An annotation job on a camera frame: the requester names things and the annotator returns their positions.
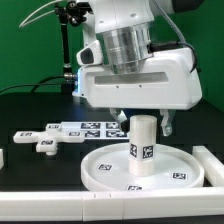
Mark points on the white right fence bar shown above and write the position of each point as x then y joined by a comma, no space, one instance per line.
214,169

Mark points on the white front fence bar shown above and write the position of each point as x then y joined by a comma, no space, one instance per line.
91,206

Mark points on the white cross-shaped table base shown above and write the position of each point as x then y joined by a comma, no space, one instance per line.
47,141

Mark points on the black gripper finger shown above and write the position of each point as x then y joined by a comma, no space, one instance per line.
120,117
166,123

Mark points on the white round table top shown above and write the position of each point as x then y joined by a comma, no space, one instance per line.
107,169

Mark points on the white left fence piece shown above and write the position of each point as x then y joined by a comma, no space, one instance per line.
1,159

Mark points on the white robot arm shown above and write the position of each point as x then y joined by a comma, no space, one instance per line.
122,68

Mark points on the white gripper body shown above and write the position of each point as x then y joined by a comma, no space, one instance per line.
164,81

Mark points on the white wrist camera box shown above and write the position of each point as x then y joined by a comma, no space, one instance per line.
91,55

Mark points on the white fence bar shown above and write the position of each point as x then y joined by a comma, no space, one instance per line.
91,206
214,169

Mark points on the white marker tag sheet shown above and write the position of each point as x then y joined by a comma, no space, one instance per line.
96,130

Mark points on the black camera stand pole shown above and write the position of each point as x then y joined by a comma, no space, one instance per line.
72,13

